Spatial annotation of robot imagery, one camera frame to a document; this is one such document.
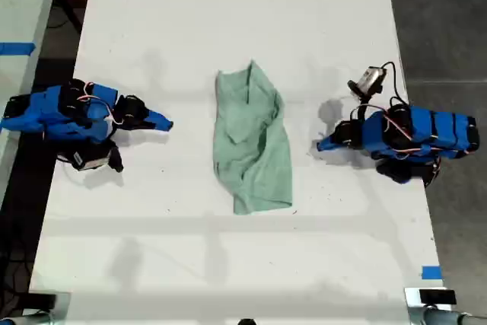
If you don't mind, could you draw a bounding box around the pale green T-shirt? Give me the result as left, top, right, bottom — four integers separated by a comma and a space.
212, 59, 294, 217

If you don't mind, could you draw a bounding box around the long blue tape strip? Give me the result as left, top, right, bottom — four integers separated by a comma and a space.
0, 42, 37, 56

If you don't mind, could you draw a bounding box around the white side table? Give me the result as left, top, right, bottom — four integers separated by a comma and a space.
0, 0, 64, 204

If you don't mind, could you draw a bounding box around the short blue tape strip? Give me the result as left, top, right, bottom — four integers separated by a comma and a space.
421, 265, 444, 281

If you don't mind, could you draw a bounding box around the small black box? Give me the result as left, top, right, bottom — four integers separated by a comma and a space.
419, 288, 457, 305
27, 291, 58, 309

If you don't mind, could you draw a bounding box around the grey pipe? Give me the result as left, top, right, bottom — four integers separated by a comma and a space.
422, 307, 487, 325

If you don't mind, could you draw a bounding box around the black camera stalk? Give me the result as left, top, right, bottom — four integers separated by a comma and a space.
349, 93, 373, 123

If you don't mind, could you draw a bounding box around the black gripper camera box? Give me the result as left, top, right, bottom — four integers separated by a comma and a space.
70, 140, 125, 174
347, 67, 387, 100

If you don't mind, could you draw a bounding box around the white metal bracket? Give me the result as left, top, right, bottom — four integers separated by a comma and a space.
403, 286, 458, 325

